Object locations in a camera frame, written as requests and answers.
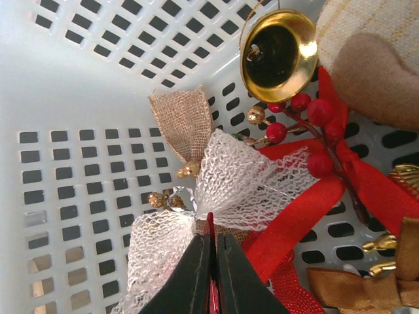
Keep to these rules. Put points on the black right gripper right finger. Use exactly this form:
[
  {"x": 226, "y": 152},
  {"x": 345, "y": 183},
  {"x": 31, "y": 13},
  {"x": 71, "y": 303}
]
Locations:
[{"x": 240, "y": 289}]

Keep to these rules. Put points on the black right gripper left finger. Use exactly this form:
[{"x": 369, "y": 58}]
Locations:
[{"x": 187, "y": 289}]

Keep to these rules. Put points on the white perforated plastic basket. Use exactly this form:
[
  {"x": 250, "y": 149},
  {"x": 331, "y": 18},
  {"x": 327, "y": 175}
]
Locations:
[{"x": 82, "y": 155}]

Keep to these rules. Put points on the red star ornament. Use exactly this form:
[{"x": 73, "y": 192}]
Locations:
[{"x": 214, "y": 306}]

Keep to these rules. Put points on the white mesh bow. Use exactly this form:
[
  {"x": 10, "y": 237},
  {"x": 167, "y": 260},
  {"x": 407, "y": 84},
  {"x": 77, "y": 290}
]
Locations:
[{"x": 241, "y": 187}]

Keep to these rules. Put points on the brown satin bow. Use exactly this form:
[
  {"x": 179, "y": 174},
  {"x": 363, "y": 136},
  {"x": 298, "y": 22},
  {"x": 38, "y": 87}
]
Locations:
[{"x": 352, "y": 293}]

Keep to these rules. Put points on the burlap bow ornament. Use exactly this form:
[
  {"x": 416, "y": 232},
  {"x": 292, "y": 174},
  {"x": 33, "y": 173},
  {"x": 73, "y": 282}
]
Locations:
[{"x": 185, "y": 122}]

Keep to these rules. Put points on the red ribbon berry bow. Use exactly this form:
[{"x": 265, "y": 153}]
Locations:
[{"x": 337, "y": 169}]

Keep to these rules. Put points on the gold bell ornament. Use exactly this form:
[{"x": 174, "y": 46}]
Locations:
[{"x": 278, "y": 55}]

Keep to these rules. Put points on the wooden ornament pieces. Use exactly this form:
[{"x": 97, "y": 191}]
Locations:
[{"x": 370, "y": 50}]

